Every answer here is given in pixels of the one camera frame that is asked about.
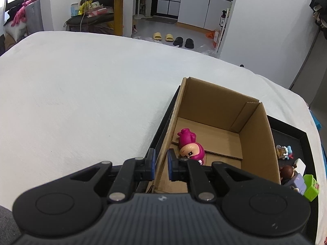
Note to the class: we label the black tray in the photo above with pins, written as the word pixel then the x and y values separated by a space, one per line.
pixel 283 132

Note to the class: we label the black cushioned chair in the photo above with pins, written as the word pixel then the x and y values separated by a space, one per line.
pixel 89 20

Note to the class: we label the spray bottle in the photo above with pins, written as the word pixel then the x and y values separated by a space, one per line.
pixel 223 19

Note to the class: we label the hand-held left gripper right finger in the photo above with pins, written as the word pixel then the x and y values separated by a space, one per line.
pixel 170 166

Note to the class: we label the yellow slipper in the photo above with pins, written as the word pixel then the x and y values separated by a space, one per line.
pixel 157 36
pixel 169 37

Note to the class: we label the white kitchen cabinet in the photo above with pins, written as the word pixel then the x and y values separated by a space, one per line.
pixel 194 7

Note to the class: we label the grey fabric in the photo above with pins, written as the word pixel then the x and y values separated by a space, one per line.
pixel 7 224

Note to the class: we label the white fan stand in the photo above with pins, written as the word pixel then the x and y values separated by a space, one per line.
pixel 140 5

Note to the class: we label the pink plush toy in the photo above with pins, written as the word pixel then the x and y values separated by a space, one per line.
pixel 21 12

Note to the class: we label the green hexagonal box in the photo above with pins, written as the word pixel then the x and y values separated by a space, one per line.
pixel 310 187

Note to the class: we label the black slipper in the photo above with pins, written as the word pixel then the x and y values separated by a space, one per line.
pixel 178 41
pixel 189 43

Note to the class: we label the brown-haired doll figure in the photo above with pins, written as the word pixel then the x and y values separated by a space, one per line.
pixel 287 172

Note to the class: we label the grey furniture panel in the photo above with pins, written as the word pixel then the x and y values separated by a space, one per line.
pixel 314 69

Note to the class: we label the yellow table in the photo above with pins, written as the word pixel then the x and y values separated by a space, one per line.
pixel 118 10

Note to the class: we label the teal printed cloth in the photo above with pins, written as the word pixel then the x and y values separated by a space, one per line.
pixel 316 120

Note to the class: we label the orange plastic bag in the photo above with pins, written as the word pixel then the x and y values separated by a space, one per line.
pixel 211 34

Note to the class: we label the dark hanging clothes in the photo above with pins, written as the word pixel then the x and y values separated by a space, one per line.
pixel 319 5

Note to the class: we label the blue-haired figure with bottle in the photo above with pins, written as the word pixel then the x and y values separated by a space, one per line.
pixel 287 153

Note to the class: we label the blue and white packet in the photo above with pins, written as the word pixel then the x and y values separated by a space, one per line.
pixel 74 10

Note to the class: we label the grey door mat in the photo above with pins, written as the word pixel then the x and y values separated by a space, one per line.
pixel 162 21

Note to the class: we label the brown cardboard box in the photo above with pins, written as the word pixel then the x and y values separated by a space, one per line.
pixel 204 99

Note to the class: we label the white charger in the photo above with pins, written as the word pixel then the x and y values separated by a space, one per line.
pixel 300 166

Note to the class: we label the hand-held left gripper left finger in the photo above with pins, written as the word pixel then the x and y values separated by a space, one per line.
pixel 151 164

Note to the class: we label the pink hooded doll figure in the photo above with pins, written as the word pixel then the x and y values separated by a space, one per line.
pixel 190 148

